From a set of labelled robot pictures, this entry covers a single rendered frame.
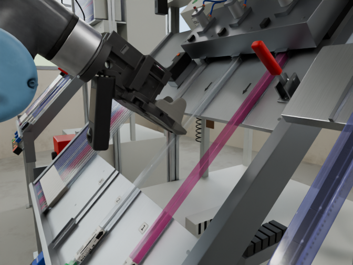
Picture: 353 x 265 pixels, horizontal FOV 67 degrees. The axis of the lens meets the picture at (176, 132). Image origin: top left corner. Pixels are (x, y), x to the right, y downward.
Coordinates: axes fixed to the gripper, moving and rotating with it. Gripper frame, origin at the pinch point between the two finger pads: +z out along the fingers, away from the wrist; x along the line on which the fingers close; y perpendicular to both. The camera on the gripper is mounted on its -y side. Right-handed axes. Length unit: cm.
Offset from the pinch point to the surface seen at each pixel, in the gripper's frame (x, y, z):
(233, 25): 0.0, 24.6, -0.5
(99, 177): 15.8, -16.2, -1.9
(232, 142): 249, 74, 264
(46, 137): 377, -54, 55
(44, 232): 15.2, -30.8, -6.6
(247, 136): 45, 25, 67
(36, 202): 30.9, -30.8, -6.9
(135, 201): -1.7, -14.4, -1.6
